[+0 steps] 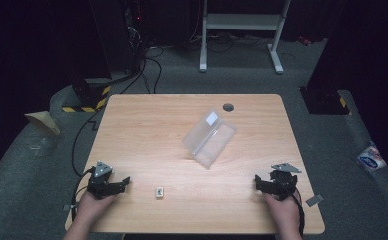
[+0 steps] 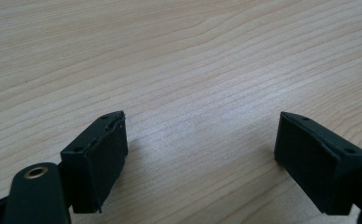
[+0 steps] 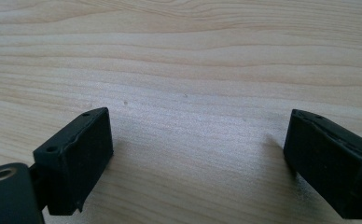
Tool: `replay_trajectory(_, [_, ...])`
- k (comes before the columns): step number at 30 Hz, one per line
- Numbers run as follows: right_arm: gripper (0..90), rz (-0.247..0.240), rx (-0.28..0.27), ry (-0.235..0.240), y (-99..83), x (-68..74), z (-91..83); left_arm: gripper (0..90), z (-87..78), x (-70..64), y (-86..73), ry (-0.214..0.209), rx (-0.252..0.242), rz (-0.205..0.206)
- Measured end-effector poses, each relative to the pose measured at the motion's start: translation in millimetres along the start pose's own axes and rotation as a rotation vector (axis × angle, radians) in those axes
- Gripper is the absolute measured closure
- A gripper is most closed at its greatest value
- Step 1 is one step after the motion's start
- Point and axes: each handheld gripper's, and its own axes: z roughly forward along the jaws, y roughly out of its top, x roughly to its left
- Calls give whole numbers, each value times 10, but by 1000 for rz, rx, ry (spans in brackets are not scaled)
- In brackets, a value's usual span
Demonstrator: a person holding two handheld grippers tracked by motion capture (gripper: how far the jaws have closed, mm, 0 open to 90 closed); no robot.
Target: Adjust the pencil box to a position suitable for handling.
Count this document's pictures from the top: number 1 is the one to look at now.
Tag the beige paper cone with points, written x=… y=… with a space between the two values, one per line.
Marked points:
x=44 y=121

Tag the white metal stand frame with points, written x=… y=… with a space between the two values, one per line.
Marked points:
x=242 y=21

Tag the grey table grommet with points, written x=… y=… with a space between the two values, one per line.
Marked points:
x=228 y=107

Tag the grey tape strip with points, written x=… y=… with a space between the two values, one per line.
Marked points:
x=69 y=207
x=314 y=200

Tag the black base with hazard stripes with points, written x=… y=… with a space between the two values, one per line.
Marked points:
x=325 y=101
x=90 y=96

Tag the person's left hand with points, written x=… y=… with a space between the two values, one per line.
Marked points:
x=92 y=206

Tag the small white block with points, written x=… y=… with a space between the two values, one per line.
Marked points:
x=159 y=192

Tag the white and blue packet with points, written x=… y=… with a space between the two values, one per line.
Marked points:
x=371 y=157

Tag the black equipment tower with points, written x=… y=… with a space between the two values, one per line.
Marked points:
x=133 y=33

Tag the clear plastic hinged box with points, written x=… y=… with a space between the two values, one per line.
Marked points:
x=208 y=138

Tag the person's right hand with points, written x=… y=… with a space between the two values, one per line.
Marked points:
x=282 y=209

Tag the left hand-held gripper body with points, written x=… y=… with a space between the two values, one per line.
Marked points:
x=99 y=186

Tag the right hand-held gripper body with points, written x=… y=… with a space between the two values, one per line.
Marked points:
x=282 y=182

